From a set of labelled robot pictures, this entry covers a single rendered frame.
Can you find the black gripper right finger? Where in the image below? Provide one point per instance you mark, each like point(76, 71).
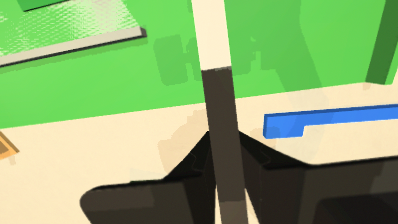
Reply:
point(284, 190)

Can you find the green flat mat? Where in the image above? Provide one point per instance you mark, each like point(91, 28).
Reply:
point(276, 46)

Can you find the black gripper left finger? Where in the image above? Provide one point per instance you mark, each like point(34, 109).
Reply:
point(186, 195)

